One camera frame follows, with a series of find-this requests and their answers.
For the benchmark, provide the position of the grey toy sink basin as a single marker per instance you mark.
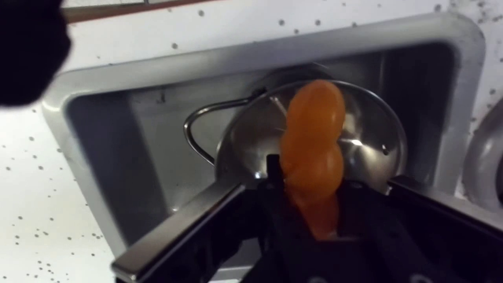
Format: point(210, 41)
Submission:
point(158, 142)

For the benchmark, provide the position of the wooden toy kitchen unit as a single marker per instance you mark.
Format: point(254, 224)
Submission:
point(53, 199)

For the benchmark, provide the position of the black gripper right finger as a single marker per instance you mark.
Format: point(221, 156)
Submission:
point(419, 241)

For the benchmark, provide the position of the black toy stove burner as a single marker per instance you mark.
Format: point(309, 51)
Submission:
point(488, 158)

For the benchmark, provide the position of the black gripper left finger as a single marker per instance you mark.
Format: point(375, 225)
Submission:
point(210, 236)

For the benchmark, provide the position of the silver metal pot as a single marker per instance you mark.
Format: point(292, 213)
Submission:
point(367, 136)

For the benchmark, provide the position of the orange rubber toy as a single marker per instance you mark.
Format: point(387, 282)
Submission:
point(314, 151)

